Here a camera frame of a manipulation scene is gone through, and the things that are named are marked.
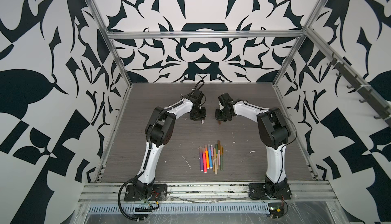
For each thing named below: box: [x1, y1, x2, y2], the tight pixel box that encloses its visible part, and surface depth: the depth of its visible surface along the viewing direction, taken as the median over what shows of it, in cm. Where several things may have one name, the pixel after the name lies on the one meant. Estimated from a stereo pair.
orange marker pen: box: [204, 144, 210, 170], surface depth 87 cm
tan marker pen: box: [213, 147, 218, 175], surface depth 85 cm
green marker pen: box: [219, 145, 223, 171], surface depth 87 cm
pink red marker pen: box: [202, 147, 208, 174], surface depth 85 cm
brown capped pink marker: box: [217, 140, 221, 166], surface depth 88 cm
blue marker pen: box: [207, 144, 213, 170], surface depth 86 cm
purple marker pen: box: [199, 146, 204, 172], surface depth 86 cm
